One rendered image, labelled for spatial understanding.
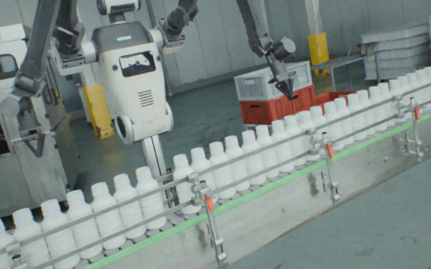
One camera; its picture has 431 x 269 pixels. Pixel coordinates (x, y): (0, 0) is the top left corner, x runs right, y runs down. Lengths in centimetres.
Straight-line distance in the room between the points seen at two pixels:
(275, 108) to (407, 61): 493
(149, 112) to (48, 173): 318
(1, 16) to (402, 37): 1017
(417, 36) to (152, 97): 704
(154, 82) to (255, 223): 76
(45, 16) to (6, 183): 372
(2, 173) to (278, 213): 388
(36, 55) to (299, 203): 92
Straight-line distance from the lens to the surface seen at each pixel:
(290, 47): 158
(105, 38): 175
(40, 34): 131
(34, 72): 138
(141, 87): 169
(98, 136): 885
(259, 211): 126
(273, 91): 355
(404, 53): 823
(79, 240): 108
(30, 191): 487
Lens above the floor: 145
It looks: 12 degrees down
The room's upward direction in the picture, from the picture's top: 12 degrees counter-clockwise
